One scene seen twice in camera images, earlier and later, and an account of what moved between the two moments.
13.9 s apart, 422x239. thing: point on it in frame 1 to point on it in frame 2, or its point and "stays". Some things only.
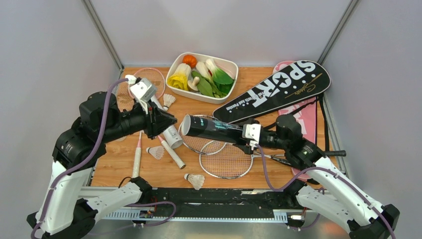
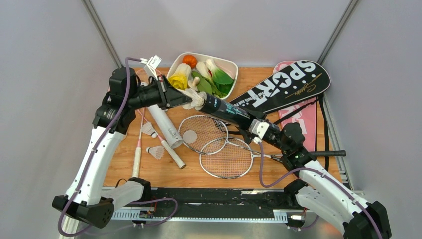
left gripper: (158, 119) to (167, 93)
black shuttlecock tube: (203, 127) to (225, 111)
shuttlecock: (197, 180) to (197, 98)
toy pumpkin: (190, 59) stays
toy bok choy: (221, 82) stays
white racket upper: (203, 146) stays
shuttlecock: (157, 152) stays
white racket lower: (228, 161) stays
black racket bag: (302, 80) stays
